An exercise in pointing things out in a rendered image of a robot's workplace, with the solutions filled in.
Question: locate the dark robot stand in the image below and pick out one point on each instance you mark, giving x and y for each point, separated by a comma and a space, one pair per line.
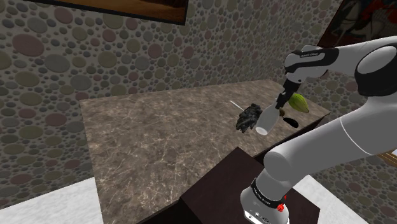
217, 189

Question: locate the black oval thing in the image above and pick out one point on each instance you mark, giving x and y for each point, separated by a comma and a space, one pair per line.
291, 122

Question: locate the brown marble top table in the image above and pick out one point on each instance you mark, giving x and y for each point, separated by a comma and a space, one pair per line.
149, 133

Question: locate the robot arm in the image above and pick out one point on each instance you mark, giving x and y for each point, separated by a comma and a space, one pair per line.
313, 155

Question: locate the brown wall picture black frame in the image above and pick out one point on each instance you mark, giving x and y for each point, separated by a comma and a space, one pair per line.
130, 7

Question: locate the white bottle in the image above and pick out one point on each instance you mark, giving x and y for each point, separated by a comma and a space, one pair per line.
266, 121

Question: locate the dark red wall picture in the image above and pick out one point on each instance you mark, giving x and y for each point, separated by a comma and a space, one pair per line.
350, 21

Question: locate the green pod fruit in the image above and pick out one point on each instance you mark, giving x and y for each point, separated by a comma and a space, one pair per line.
299, 103

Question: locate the black feather duster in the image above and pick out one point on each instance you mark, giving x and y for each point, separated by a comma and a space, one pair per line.
248, 119

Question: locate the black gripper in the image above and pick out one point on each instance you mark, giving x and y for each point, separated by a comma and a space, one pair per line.
288, 91

